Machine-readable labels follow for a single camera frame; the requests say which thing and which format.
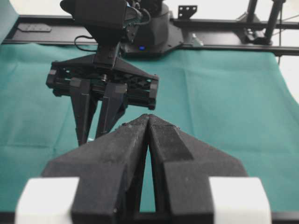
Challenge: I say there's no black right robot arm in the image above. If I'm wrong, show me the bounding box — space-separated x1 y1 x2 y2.
42 0 247 224

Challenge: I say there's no black perforated bracket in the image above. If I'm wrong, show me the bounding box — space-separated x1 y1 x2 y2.
178 5 198 20

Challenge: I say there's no black metal frame rail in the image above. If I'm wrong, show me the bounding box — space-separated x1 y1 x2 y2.
3 15 299 56

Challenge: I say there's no green table cloth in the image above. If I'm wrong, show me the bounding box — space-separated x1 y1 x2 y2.
0 43 299 211

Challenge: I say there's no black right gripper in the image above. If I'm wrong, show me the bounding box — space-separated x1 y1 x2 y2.
46 49 159 146

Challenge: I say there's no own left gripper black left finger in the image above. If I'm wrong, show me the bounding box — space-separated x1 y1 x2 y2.
42 114 149 224

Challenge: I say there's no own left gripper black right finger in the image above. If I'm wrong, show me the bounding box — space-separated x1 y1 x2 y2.
148 115 248 224

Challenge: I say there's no black cable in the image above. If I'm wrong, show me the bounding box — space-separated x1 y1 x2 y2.
74 35 99 52

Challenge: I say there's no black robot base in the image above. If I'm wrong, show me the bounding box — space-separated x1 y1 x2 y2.
121 0 184 58

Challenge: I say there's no black camera stand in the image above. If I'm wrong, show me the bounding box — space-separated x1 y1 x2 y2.
236 0 285 45

